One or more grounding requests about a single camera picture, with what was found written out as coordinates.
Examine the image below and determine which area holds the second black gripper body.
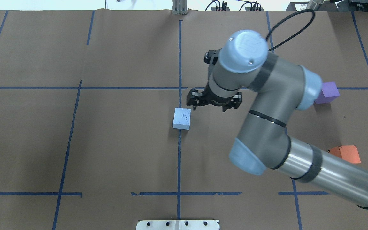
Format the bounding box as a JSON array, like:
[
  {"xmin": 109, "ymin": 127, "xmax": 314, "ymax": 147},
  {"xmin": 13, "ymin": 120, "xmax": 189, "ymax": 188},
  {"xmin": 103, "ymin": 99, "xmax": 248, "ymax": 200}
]
[{"xmin": 202, "ymin": 90, "xmax": 234, "ymax": 107}]

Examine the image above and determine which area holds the aluminium frame post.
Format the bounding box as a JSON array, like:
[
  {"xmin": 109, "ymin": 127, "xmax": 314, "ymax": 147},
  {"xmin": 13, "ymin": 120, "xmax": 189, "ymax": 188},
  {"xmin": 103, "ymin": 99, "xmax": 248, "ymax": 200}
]
[{"xmin": 172, "ymin": 0, "xmax": 188, "ymax": 15}]

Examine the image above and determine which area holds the light blue foam block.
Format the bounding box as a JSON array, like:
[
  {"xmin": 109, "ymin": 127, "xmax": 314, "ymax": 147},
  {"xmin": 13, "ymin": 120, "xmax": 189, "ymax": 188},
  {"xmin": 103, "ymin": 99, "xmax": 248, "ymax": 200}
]
[{"xmin": 172, "ymin": 108, "xmax": 192, "ymax": 130}]

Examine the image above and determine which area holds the purple foam block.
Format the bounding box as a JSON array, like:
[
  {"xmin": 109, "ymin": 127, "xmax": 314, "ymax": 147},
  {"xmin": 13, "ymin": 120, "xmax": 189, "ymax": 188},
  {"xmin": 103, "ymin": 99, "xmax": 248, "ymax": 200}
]
[{"xmin": 315, "ymin": 81, "xmax": 340, "ymax": 104}]

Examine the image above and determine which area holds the orange foam block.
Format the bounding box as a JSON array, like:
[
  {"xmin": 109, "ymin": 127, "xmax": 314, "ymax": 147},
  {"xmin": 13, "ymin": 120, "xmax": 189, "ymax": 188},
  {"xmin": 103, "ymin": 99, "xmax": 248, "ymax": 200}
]
[{"xmin": 328, "ymin": 145, "xmax": 361, "ymax": 164}]

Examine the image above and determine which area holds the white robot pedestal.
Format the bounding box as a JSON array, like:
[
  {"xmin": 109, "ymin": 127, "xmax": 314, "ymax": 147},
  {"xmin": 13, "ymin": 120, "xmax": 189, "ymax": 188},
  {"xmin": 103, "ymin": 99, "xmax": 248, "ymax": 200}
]
[{"xmin": 136, "ymin": 219, "xmax": 221, "ymax": 230}]

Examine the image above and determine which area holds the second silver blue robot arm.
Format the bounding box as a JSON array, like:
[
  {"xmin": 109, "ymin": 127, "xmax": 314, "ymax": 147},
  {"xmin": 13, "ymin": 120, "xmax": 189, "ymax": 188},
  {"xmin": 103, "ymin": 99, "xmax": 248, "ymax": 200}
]
[{"xmin": 186, "ymin": 30, "xmax": 368, "ymax": 211}]

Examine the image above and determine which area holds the metal cup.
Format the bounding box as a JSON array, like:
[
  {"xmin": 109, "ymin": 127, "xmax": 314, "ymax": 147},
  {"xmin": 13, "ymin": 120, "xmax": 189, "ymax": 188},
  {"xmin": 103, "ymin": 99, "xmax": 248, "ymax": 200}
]
[{"xmin": 306, "ymin": 0, "xmax": 324, "ymax": 12}]

